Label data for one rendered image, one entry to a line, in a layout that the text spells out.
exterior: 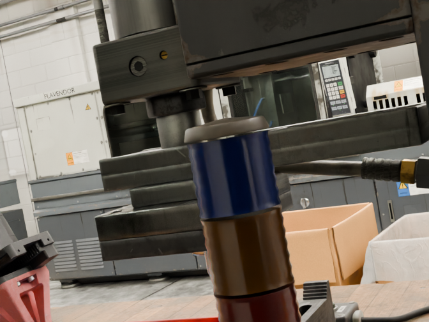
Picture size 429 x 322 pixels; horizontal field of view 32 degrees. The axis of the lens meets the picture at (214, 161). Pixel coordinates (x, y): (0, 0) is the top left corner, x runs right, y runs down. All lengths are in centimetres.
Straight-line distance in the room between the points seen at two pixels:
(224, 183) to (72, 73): 845
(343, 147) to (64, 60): 832
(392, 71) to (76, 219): 315
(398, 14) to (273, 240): 22
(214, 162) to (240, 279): 5
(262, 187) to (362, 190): 496
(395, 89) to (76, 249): 295
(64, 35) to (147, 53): 824
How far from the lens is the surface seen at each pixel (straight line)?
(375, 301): 114
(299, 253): 295
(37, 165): 669
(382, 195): 525
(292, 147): 56
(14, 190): 810
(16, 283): 75
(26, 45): 926
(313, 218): 350
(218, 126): 33
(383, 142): 54
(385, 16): 51
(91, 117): 628
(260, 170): 33
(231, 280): 34
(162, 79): 59
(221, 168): 33
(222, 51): 55
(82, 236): 648
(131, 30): 61
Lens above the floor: 120
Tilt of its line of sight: 3 degrees down
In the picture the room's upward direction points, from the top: 10 degrees counter-clockwise
